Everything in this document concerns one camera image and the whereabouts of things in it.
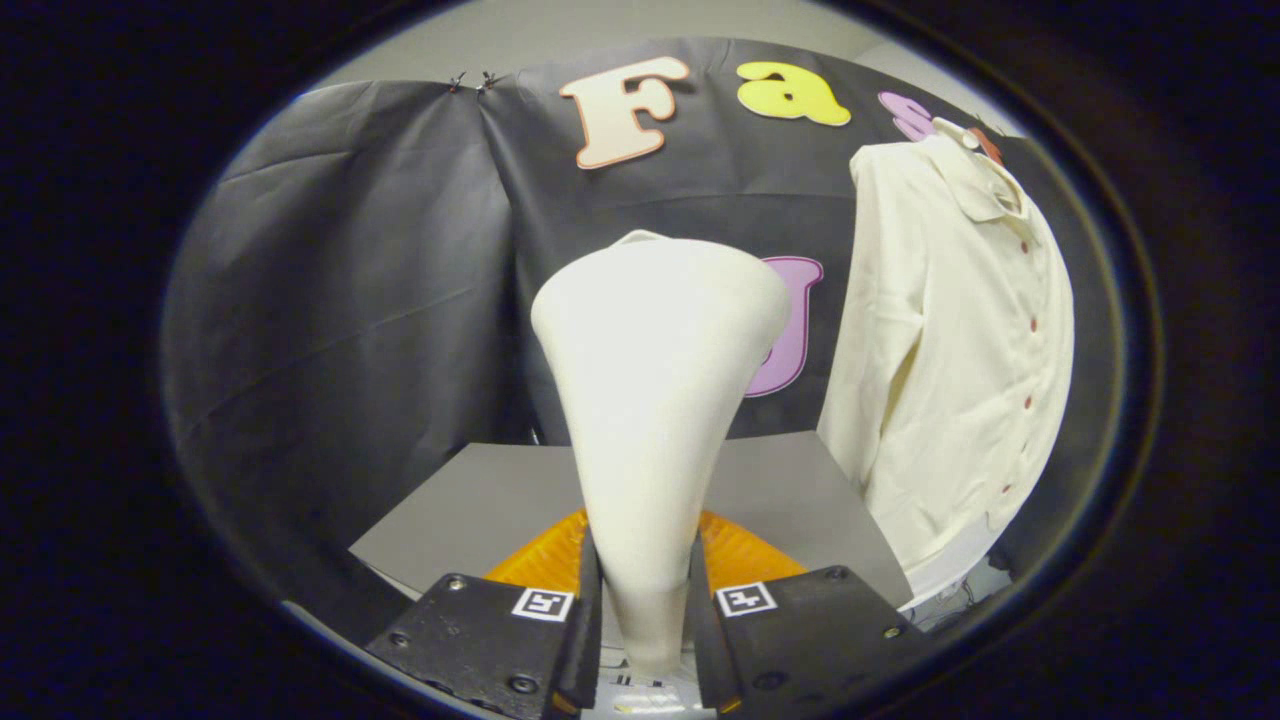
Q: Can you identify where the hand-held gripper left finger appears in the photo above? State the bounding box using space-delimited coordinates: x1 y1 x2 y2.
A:
365 508 604 720

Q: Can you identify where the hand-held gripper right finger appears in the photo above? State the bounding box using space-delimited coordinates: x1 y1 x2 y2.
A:
690 510 926 716

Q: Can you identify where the white garment steamer head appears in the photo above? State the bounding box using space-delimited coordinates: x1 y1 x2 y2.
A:
530 230 793 676

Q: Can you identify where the cream button shirt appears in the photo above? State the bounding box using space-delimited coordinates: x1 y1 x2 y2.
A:
817 118 1076 576

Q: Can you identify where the grey cabinet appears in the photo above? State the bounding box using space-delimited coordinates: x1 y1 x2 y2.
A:
348 430 913 609

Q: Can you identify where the white mannequin torso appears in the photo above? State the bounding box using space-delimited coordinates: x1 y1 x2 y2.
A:
900 515 1001 601

